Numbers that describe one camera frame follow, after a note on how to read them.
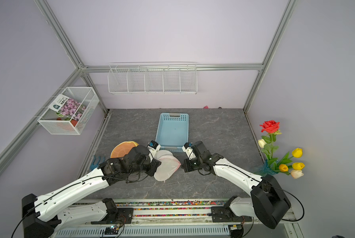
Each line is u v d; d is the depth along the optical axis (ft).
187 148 2.51
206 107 4.06
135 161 1.78
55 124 2.42
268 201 1.34
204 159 2.10
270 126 2.04
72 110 2.46
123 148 2.80
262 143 2.24
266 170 2.29
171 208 2.53
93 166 3.00
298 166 1.94
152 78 3.25
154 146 2.11
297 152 2.07
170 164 2.53
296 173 1.90
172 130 3.57
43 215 1.28
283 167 1.90
